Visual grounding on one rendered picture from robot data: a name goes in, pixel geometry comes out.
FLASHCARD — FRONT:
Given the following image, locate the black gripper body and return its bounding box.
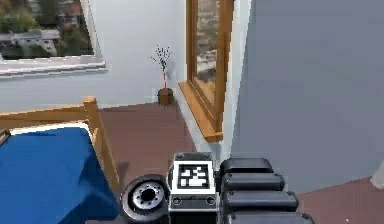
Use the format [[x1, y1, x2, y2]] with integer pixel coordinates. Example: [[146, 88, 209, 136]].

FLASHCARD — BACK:
[[119, 174, 172, 224]]

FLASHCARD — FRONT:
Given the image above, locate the wooden bed with blue cover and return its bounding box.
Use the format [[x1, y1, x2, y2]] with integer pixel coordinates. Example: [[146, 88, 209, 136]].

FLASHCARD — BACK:
[[0, 96, 122, 224]]

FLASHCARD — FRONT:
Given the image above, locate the dark object on bed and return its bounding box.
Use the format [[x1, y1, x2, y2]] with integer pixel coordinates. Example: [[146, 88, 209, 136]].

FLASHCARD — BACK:
[[0, 128, 12, 147]]

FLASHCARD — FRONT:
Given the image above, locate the house plant in brown pot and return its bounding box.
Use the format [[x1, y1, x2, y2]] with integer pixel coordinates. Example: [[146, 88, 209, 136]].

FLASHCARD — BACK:
[[150, 45, 175, 106]]

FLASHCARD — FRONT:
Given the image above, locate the wooden framed window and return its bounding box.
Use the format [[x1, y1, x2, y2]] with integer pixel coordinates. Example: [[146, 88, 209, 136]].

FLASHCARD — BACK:
[[178, 0, 235, 144]]

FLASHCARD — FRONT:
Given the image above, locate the white framed window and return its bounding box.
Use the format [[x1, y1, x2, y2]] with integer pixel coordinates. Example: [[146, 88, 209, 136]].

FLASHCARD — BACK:
[[0, 0, 108, 80]]

